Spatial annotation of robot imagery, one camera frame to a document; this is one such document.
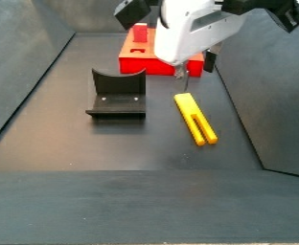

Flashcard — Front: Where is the red foam shape board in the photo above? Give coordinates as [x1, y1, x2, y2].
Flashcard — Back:
[117, 23, 205, 78]

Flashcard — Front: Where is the yellow two-prong object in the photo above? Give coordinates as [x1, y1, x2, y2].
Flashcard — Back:
[173, 93, 217, 145]

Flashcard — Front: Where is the red square peg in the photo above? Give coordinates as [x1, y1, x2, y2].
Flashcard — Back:
[133, 23, 146, 43]

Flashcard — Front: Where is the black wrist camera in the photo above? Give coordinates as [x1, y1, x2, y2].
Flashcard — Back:
[221, 0, 299, 33]

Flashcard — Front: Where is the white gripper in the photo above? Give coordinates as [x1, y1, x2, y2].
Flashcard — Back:
[153, 0, 245, 92]

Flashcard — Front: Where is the black curved fixture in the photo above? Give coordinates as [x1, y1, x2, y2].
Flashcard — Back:
[85, 70, 145, 118]

